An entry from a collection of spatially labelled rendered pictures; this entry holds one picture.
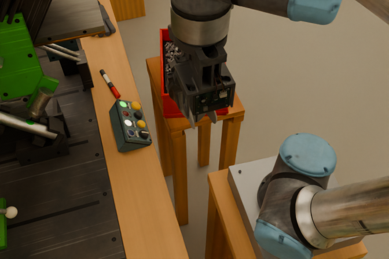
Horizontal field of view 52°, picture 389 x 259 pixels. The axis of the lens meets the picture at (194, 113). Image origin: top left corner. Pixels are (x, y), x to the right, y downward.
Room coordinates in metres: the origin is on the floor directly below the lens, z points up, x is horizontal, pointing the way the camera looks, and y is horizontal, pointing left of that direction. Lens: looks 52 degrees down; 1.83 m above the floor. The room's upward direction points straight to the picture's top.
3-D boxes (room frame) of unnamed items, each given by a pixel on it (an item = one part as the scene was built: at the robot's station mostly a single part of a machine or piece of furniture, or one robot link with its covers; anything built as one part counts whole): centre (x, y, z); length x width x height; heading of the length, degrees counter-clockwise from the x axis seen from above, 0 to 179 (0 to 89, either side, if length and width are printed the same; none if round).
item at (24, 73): (0.72, 0.44, 1.17); 0.13 x 0.12 x 0.20; 18
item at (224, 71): (0.40, -0.01, 1.43); 0.09 x 0.08 x 0.12; 18
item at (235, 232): (0.45, -0.23, 0.83); 0.32 x 0.32 x 0.04; 15
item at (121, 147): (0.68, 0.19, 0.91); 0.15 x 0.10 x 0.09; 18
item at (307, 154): (0.45, -0.24, 1.08); 0.13 x 0.12 x 0.14; 158
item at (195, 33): (0.41, -0.01, 1.51); 0.08 x 0.08 x 0.05
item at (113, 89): (0.85, 0.27, 0.91); 0.13 x 0.02 x 0.02; 31
